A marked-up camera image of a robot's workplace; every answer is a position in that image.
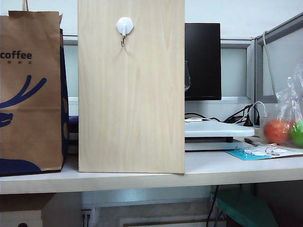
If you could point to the green chair seat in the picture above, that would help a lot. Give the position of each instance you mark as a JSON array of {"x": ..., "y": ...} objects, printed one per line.
[{"x": 243, "y": 208}]

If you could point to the grey partition with frosted panels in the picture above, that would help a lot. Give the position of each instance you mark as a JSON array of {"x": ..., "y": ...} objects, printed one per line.
[{"x": 236, "y": 68}]

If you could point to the brown luckin coffee paper bag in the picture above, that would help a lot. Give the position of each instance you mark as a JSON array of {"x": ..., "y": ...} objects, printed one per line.
[{"x": 30, "y": 113}]

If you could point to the white adhesive hook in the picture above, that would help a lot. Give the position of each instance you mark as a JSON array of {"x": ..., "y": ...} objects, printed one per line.
[{"x": 124, "y": 25}]

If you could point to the green ball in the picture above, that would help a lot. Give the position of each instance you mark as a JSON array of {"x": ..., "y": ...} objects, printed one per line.
[{"x": 297, "y": 134}]

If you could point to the black computer monitor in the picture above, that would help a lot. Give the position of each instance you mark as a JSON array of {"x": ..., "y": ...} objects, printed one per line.
[{"x": 203, "y": 61}]

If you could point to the orange ball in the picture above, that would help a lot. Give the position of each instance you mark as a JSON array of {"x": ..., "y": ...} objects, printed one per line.
[{"x": 275, "y": 131}]

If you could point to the clear plastic bag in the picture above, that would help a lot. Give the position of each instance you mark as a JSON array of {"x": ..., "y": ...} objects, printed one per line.
[{"x": 293, "y": 94}]

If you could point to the white power strip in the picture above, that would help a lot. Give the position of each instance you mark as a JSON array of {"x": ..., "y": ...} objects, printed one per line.
[{"x": 86, "y": 212}]

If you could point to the white flat tray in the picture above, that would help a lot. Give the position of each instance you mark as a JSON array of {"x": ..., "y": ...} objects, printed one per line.
[{"x": 213, "y": 130}]

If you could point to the brown cardboard box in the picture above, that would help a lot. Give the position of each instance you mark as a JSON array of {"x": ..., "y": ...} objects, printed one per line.
[{"x": 21, "y": 210}]

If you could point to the light wooden board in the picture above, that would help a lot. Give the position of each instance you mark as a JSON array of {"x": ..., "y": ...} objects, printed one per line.
[{"x": 132, "y": 99}]

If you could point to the small white flat device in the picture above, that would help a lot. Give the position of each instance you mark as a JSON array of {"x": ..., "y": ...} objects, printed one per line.
[{"x": 194, "y": 120}]

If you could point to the blue blister card of hooks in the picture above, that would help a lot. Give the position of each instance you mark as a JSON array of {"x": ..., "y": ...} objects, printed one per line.
[{"x": 239, "y": 154}]

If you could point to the grey office partition panel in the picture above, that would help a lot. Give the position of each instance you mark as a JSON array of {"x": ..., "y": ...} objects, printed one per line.
[{"x": 277, "y": 47}]

